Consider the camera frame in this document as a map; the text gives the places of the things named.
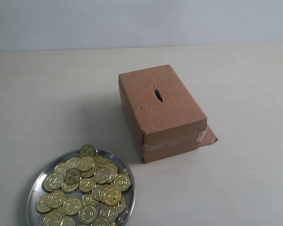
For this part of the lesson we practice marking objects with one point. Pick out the gold coin at plate front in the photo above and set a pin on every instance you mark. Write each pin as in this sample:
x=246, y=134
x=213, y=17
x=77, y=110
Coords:
x=52, y=219

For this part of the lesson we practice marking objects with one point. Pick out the gold coin at plate rim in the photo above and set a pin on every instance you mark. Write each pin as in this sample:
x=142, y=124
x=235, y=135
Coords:
x=87, y=150

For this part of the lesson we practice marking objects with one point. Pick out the dark gold coin in plate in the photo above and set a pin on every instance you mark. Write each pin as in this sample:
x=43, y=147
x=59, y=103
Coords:
x=72, y=176

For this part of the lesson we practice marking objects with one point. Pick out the brown cardboard slotted box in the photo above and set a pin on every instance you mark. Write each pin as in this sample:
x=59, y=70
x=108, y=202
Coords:
x=164, y=118

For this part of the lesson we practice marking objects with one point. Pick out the round steel plate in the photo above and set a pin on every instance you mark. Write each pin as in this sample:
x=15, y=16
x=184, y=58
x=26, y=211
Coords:
x=34, y=218

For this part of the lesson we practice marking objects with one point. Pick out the gold coin at plate centre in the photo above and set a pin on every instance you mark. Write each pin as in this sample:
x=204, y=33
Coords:
x=87, y=184

